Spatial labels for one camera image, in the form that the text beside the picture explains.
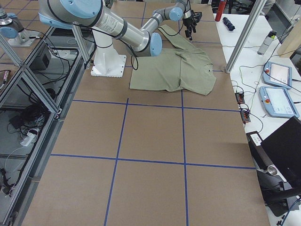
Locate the folded dark blue umbrella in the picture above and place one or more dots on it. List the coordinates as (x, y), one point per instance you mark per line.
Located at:
(228, 24)

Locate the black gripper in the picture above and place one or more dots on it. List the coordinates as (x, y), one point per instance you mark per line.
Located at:
(188, 23)

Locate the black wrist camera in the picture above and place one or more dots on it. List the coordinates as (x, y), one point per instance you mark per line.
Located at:
(197, 16)

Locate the lower teach pendant tablet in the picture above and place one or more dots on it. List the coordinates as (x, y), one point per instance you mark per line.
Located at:
(277, 102)

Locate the upper teach pendant tablet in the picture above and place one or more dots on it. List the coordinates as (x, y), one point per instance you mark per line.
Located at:
(277, 75)

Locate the small orange black electronics box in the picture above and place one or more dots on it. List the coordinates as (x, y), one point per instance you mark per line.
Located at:
(240, 97)

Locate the aluminium frame rail structure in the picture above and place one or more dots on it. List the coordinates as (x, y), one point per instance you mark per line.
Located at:
(37, 85)

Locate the aluminium frame post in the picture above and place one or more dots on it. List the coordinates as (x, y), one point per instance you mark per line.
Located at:
(252, 18)

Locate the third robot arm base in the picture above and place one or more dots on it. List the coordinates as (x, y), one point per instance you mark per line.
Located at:
(12, 29)

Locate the red cylinder bottle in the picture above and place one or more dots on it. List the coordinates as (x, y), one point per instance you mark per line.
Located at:
(220, 10)

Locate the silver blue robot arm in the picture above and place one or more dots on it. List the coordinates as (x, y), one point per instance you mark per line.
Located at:
(144, 42)

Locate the white power strip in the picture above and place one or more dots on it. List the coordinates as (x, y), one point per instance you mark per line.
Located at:
(28, 139)

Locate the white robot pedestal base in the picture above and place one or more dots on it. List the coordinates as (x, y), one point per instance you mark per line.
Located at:
(107, 61)

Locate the clear water bottle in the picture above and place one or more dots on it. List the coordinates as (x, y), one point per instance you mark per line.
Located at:
(266, 43)

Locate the teach pendant tablet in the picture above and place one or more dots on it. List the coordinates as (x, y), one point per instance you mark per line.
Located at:
(277, 75)
(277, 102)

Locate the olive green long-sleeve shirt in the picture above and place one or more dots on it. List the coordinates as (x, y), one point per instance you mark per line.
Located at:
(182, 67)

